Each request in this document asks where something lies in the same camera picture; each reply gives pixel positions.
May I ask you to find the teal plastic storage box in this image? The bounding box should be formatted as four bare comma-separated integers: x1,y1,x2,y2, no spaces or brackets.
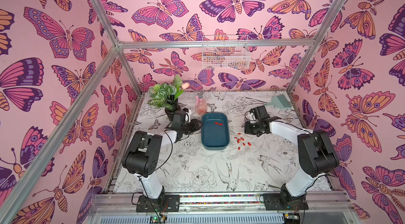
201,112,230,151

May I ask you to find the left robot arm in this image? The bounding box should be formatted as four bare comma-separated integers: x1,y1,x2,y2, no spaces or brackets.
122,110,203,200

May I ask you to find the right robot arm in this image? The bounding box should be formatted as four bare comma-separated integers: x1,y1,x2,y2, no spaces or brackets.
244,117,340,201

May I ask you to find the pink spray bottle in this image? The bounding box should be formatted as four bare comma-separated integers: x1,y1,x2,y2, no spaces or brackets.
195,93,208,116

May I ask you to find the green plant in black vase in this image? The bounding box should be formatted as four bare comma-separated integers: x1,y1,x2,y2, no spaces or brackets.
148,75,190,121

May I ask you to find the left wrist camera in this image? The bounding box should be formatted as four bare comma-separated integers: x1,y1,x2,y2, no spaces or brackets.
182,108,191,123

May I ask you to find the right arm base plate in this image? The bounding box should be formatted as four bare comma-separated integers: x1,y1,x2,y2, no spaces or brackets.
262,192,309,211

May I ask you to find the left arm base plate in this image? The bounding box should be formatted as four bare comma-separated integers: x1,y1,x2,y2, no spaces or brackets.
136,194,180,213

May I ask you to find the white wire basket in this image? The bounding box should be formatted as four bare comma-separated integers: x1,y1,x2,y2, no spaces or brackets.
200,39,251,70

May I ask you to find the aluminium front rail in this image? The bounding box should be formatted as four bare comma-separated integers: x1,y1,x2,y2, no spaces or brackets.
90,191,353,214

